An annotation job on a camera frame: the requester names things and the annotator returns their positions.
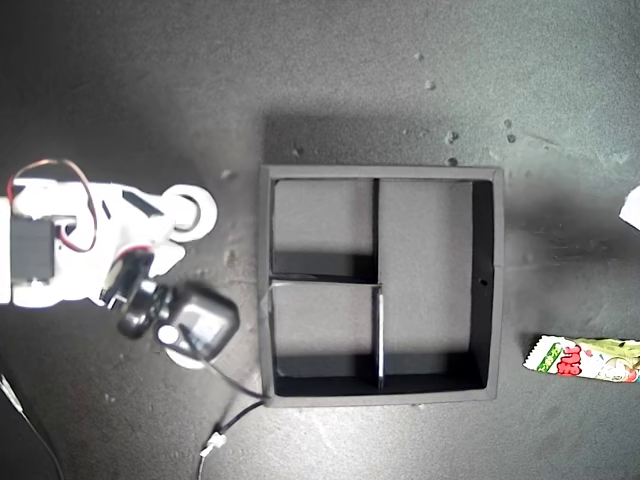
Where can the white tape roll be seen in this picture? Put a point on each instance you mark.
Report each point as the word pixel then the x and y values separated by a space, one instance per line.
pixel 185 361
pixel 207 215

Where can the green printed snack bar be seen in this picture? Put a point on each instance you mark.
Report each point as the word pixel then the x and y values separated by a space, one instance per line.
pixel 575 359

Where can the black compartment tray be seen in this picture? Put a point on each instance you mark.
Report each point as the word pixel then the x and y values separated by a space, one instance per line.
pixel 425 240

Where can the black camera box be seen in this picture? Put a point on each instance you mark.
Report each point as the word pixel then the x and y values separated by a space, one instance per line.
pixel 205 315

